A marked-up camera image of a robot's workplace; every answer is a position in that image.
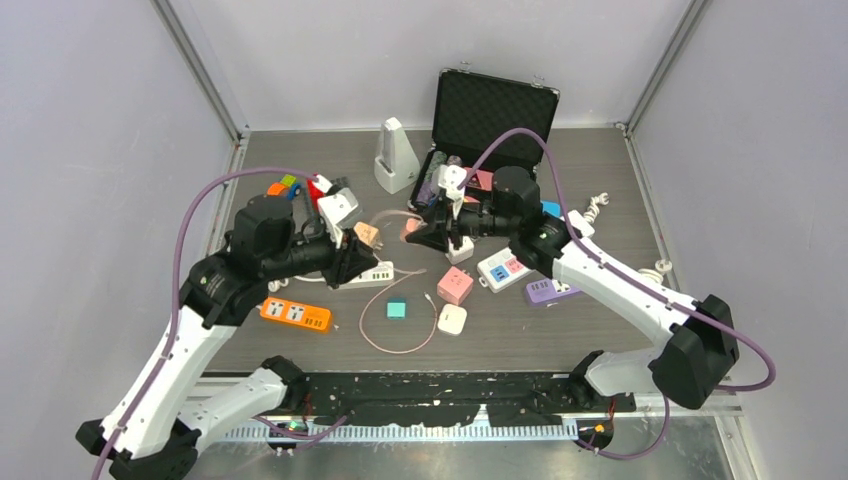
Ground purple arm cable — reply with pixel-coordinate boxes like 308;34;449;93
463;127;777;462
89;166;319;480

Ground purple power strip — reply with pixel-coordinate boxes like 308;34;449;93
524;279;581;307

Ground white colourful power strip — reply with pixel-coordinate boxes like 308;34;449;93
476;209;598;293

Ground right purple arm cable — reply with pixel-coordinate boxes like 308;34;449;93
463;127;777;462

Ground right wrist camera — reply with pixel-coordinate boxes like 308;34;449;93
432;165;467;202

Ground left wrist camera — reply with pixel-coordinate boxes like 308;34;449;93
314;174;362;247

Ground pink usb cable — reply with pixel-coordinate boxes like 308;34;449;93
358;209;440;356

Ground white metronome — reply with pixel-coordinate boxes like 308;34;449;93
373;117;421;194

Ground orange power strip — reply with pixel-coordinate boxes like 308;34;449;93
259;297;333;334

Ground white plug adapter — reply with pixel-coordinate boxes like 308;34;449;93
437;303;468;336

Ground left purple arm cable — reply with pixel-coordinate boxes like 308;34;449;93
89;166;319;480

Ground teal plug adapter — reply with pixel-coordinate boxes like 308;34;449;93
386;298;407;320

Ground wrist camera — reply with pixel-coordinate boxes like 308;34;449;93
432;165;467;202
314;174;362;247

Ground blue small charger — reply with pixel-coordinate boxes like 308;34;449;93
541;201;562;217

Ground white cube socket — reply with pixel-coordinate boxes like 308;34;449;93
445;236;474;265

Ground white cord bundle right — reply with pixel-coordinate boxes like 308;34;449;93
637;259;674;286

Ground black poker chip case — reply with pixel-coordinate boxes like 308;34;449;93
408;68;560;213

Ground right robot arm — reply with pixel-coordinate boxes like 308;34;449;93
405;166;739;411

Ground white power strip with usb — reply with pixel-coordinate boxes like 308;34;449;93
338;261;395;290

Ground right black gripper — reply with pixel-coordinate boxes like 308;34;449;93
407;194;517;254

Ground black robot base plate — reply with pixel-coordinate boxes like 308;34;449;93
281;372;635;427

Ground grey building baseplate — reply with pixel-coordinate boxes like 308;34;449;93
332;176;349;190

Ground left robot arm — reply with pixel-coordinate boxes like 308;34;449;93
76;189;377;479

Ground pink cube socket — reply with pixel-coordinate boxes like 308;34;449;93
437;266;474;306

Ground red toy brick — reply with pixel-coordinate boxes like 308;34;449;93
307;175;332;211

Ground toy car blocks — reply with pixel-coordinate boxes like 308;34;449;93
266;174;303;200

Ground orange cube socket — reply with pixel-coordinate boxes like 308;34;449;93
353;222;383;250

